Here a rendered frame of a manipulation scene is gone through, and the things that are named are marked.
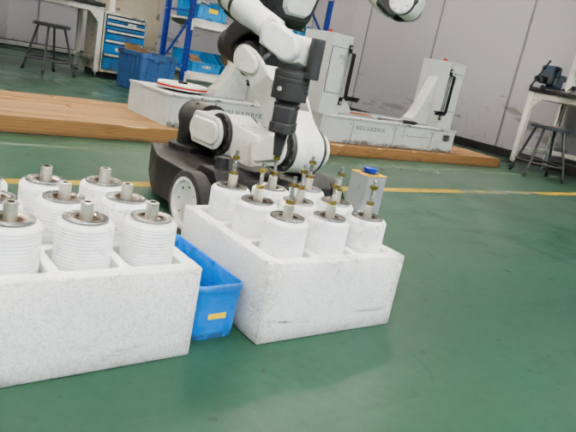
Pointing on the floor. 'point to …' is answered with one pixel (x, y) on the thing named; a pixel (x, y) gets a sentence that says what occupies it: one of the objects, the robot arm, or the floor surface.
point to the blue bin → (212, 294)
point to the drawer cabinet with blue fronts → (111, 40)
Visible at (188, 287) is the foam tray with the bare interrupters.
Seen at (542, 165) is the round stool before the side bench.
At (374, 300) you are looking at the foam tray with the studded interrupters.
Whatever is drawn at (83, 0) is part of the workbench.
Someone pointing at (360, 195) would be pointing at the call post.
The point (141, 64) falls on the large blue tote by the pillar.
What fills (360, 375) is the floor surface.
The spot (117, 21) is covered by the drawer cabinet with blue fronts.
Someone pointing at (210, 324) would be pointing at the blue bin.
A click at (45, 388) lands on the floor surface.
